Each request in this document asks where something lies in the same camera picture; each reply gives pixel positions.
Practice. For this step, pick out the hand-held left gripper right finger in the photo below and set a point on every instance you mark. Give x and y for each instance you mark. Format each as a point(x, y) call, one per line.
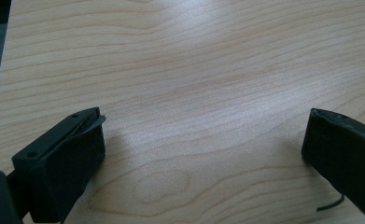
point(345, 155)

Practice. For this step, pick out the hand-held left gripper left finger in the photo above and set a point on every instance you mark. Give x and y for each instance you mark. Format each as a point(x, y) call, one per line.
point(62, 161)

